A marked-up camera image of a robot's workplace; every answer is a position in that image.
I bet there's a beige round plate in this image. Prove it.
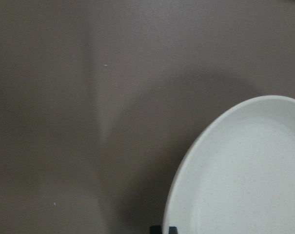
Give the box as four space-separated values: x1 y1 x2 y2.
162 96 295 234

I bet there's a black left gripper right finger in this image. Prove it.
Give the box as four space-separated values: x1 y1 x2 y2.
168 226 178 234

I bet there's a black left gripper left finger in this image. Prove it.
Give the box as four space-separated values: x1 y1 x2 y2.
149 225 162 234

